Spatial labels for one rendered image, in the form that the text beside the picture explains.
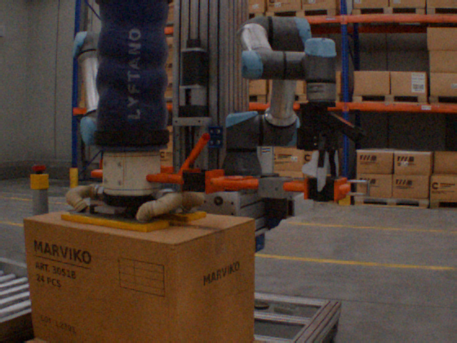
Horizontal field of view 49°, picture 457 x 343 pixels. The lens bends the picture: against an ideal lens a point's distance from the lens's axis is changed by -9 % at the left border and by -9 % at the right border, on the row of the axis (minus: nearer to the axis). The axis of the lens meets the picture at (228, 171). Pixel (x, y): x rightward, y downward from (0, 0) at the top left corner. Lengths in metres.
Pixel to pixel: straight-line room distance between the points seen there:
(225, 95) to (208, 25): 0.31
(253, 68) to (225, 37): 0.88
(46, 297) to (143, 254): 0.45
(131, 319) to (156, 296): 0.12
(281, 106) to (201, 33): 0.55
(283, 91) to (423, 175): 6.67
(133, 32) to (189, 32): 0.81
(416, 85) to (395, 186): 1.61
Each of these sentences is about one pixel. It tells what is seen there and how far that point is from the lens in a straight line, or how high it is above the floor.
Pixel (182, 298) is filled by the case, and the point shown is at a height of 0.80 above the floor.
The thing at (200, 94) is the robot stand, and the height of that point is 1.34.
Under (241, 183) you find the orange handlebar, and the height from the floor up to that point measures 1.08.
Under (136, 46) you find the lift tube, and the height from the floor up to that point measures 1.44.
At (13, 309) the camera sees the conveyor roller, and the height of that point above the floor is 0.54.
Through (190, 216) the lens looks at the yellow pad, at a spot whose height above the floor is 0.96.
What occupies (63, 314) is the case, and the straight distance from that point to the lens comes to 1.66.
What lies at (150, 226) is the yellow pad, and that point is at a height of 0.96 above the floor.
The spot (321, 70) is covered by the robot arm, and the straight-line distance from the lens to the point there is 1.29.
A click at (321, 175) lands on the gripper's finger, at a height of 1.11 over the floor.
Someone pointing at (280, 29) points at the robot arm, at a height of 1.52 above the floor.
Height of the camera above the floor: 1.22
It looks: 5 degrees down
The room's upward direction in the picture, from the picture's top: straight up
